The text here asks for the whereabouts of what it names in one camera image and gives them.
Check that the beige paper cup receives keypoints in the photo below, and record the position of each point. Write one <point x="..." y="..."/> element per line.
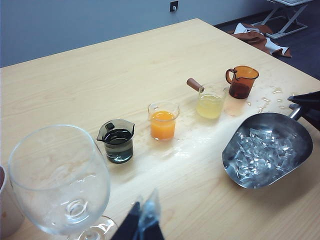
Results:
<point x="7" y="212"/>

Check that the clear beaker with orange juice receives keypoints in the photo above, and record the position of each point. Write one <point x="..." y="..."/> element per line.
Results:
<point x="162" y="125"/>

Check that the clear wine glass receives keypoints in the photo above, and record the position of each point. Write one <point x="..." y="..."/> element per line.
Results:
<point x="50" y="175"/>

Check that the amber glass measuring jug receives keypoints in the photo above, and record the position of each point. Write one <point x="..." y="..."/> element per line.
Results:
<point x="241" y="85"/>

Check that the clear ice cubes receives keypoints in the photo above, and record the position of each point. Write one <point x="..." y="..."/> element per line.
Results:
<point x="265" y="150"/>

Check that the smoky grey glass jug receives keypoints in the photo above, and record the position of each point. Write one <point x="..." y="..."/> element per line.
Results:
<point x="118" y="147"/>

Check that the stainless steel ice scoop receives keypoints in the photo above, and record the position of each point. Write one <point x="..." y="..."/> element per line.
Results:
<point x="240" y="150"/>

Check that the translucent left gripper left finger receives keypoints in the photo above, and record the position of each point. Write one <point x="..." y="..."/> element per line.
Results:
<point x="130" y="225"/>

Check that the translucent left gripper right finger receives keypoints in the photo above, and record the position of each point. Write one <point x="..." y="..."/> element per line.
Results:
<point x="152" y="220"/>

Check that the white metal folding stand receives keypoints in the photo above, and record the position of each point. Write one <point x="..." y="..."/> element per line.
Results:
<point x="290" y="27"/>

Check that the wall power socket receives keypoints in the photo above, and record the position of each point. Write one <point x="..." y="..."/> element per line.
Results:
<point x="174" y="6"/>

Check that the finger of the translucent right gripper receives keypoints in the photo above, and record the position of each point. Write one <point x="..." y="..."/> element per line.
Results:
<point x="310" y="98"/>
<point x="312" y="113"/>

